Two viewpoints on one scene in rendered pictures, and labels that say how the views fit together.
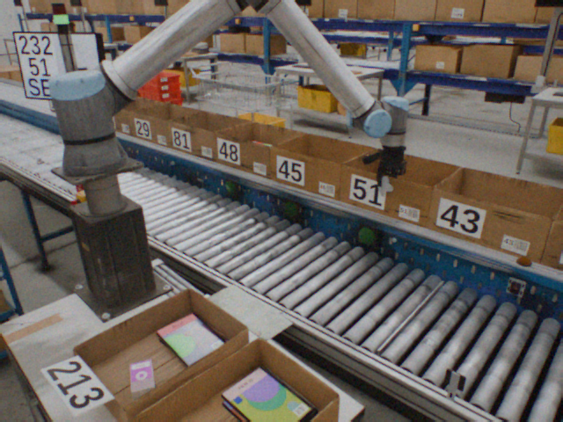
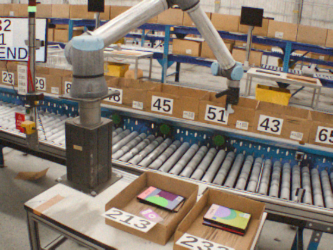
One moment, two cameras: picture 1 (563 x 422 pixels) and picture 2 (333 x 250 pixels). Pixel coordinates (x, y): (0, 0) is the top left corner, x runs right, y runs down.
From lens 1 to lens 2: 81 cm
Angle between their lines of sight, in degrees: 22
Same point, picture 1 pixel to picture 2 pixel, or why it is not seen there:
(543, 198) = (298, 114)
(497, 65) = not seen: hidden behind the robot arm
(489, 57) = not seen: hidden behind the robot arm
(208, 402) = (193, 224)
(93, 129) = (99, 69)
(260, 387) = (220, 211)
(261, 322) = not seen: hidden behind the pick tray
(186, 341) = (159, 199)
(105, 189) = (96, 108)
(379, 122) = (239, 72)
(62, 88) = (87, 43)
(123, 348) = (121, 208)
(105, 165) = (103, 91)
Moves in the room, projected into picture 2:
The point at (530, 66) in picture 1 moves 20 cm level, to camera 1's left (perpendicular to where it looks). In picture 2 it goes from (239, 55) to (231, 54)
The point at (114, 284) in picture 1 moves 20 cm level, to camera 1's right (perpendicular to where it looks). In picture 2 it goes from (96, 172) to (135, 169)
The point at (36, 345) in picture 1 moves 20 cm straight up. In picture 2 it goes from (60, 211) to (57, 172)
